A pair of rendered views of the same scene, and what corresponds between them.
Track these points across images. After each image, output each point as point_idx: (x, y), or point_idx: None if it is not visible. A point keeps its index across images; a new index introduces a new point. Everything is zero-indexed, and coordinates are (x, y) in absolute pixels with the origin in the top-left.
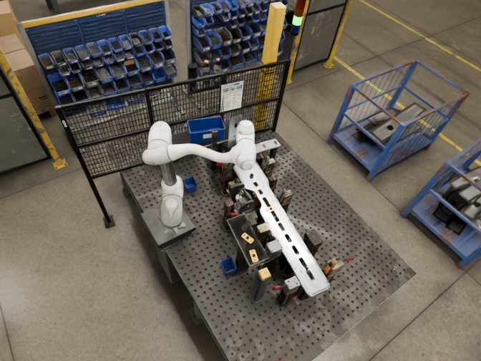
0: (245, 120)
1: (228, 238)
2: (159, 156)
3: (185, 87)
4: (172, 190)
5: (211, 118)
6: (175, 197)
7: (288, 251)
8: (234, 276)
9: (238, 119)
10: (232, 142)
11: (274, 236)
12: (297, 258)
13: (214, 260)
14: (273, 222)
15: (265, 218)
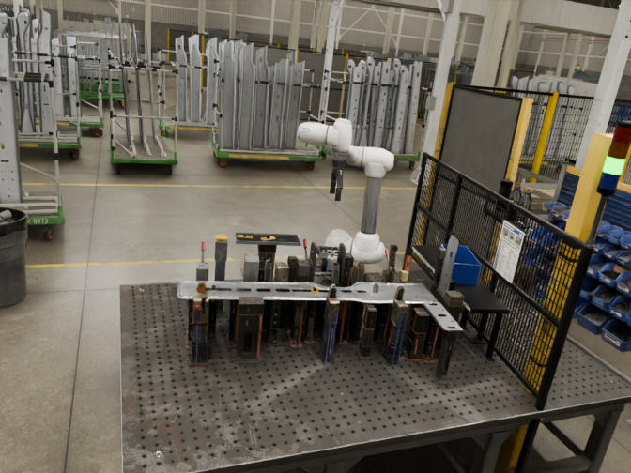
0: (348, 120)
1: (305, 310)
2: None
3: (482, 196)
4: (356, 235)
5: (476, 261)
6: (347, 237)
7: (245, 285)
8: None
9: (454, 248)
10: (442, 288)
11: (270, 282)
12: (231, 287)
13: None
14: (292, 286)
15: (300, 282)
